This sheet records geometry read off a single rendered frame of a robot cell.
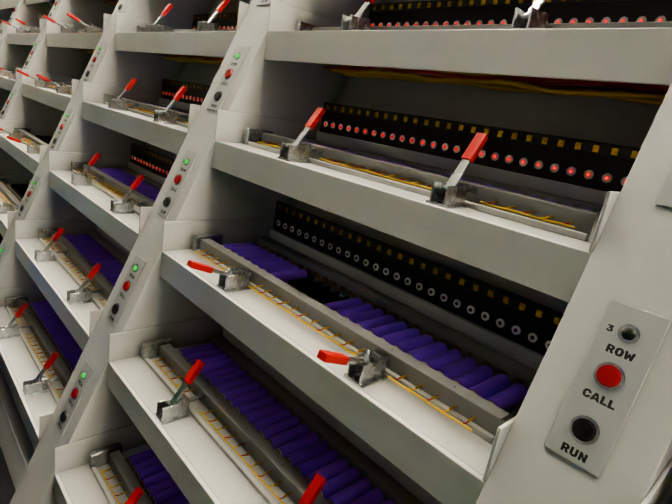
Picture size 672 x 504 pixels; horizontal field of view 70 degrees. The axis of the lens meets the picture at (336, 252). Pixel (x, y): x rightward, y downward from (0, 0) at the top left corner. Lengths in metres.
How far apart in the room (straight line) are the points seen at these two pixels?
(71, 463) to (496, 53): 0.88
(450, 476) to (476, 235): 0.22
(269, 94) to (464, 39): 0.40
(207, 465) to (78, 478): 0.33
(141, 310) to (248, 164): 0.31
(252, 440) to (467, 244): 0.38
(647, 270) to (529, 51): 0.25
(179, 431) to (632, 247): 0.58
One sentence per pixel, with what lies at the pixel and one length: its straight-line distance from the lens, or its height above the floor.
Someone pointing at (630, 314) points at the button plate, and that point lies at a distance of 0.42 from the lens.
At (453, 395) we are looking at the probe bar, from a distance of 0.50.
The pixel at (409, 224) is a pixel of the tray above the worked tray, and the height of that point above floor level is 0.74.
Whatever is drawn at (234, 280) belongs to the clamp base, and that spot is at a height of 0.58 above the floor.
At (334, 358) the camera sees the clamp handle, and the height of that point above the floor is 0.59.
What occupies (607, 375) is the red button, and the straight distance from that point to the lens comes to 0.41.
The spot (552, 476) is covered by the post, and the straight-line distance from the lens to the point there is 0.42.
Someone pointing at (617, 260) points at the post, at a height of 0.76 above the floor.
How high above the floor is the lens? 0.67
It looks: 1 degrees up
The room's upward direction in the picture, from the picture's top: 25 degrees clockwise
